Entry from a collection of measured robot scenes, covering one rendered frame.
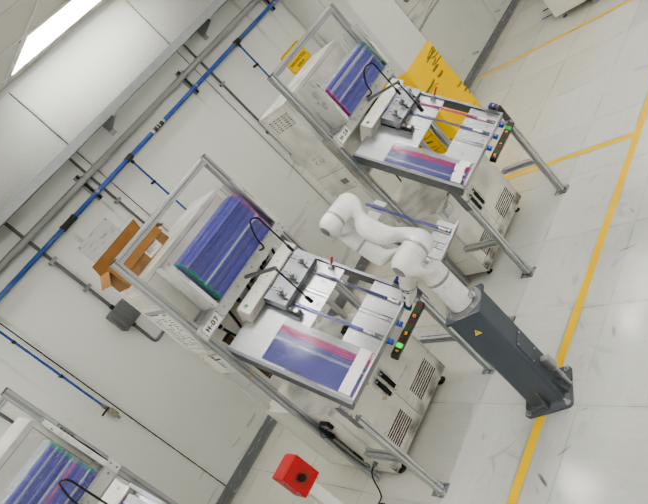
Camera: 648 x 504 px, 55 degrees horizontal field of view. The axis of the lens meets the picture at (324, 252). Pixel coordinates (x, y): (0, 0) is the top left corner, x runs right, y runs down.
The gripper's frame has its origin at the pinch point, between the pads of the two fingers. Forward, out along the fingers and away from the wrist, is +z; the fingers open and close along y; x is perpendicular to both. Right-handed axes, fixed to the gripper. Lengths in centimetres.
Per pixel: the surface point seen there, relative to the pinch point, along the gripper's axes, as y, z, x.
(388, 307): -4.5, 2.5, 9.3
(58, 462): -144, -30, 92
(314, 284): -7, 2, 51
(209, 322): -56, -14, 81
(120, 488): -140, -12, 72
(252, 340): -50, 2, 64
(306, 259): 2, -4, 60
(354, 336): -26.7, 2.5, 17.8
